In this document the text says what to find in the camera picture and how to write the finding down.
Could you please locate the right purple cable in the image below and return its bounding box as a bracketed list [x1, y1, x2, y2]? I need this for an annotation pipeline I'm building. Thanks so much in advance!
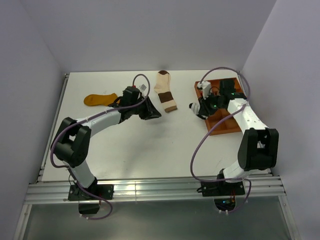
[190, 66, 252, 213]

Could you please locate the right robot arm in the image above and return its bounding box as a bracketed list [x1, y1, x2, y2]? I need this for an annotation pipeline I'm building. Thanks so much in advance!
[189, 78, 279, 195]

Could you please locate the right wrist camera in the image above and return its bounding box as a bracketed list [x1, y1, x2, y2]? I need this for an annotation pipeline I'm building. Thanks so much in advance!
[197, 80, 212, 100]

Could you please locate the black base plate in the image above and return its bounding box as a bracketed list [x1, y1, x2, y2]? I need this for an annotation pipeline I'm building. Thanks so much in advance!
[67, 184, 114, 201]
[196, 181, 245, 197]

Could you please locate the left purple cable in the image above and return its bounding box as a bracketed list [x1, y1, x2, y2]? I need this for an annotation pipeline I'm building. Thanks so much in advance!
[50, 73, 152, 221]

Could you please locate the cream brown sock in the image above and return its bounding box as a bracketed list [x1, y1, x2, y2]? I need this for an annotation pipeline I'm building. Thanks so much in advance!
[154, 70, 178, 113]

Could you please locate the purple cable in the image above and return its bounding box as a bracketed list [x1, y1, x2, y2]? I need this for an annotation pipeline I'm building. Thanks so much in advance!
[50, 73, 152, 221]
[190, 66, 252, 213]

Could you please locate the white black striped sock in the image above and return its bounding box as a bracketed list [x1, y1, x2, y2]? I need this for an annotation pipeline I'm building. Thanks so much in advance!
[188, 102, 206, 120]

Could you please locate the wooden compartment tray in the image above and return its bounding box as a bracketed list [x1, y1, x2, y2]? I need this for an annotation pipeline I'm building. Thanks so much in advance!
[194, 77, 245, 136]

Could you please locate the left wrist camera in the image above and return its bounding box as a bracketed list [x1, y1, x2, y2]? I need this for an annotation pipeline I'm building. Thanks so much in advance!
[134, 84, 147, 93]

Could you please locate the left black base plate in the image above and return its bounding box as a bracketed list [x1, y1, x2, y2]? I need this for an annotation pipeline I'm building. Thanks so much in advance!
[67, 184, 114, 201]

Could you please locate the aluminium frame rail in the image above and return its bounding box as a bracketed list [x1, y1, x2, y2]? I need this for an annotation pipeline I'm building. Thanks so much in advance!
[24, 174, 286, 205]

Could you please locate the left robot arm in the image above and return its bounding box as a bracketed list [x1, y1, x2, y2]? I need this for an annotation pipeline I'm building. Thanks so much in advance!
[50, 86, 162, 200]

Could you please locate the mustard yellow sock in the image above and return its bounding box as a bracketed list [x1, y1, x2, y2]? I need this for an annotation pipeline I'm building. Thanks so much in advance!
[83, 93, 118, 107]

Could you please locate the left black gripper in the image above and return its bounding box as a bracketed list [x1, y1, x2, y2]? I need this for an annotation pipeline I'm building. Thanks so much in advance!
[130, 96, 162, 121]

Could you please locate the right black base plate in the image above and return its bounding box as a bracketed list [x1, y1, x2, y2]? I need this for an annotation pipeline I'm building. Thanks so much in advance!
[196, 181, 245, 197]

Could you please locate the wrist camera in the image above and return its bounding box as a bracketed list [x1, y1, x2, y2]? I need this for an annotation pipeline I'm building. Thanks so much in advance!
[134, 84, 147, 93]
[197, 80, 212, 100]

